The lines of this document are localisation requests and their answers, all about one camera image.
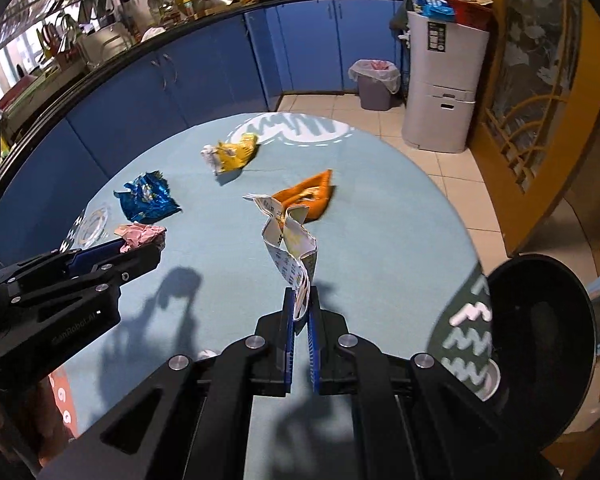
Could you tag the blue printed tablecloth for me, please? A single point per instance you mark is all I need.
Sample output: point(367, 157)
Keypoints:
point(380, 240)

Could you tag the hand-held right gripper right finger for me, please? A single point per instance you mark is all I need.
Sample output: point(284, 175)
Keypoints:
point(314, 340)

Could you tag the white tall appliance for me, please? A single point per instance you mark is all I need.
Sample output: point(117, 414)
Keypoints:
point(440, 85)

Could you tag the pink drying tray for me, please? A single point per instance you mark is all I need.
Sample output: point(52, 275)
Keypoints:
point(20, 92)

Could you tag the pink wrapper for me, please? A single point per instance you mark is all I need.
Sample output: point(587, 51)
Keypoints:
point(137, 234)

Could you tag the white printed paper strip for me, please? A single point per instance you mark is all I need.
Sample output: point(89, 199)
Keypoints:
point(290, 240)

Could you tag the orange snack wrapper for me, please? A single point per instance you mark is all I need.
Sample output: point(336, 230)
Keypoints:
point(310, 195)

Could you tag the blue foil wrapper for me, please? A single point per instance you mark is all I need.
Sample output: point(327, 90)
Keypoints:
point(150, 200)

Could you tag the clear round plastic lid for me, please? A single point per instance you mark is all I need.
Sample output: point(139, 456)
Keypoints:
point(92, 225)

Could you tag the yellow crumpled wrapper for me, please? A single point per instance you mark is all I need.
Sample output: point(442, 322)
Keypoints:
point(235, 155)

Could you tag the white plastic bag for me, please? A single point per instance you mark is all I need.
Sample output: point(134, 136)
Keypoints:
point(152, 34)

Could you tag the blue lower cabinets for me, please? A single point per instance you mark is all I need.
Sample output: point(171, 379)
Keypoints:
point(205, 75)

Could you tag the red basket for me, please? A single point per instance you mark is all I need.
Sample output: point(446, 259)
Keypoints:
point(472, 15)

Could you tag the blue packet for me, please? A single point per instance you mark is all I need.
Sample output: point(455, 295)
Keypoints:
point(437, 10)

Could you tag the grey bin with plastic bag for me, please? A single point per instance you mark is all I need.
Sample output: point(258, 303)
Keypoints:
point(375, 90)

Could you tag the wooden lattice glass door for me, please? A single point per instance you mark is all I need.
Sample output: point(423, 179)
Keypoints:
point(595, 85)

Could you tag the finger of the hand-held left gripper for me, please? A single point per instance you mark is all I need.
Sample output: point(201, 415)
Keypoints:
point(130, 267)
point(95, 255)

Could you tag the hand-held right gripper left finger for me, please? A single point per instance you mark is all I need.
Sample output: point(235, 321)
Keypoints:
point(289, 330)

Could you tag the black round bin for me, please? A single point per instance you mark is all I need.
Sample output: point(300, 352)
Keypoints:
point(540, 350)

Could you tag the steel dish rack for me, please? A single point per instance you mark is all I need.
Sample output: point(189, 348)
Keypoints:
point(40, 5)

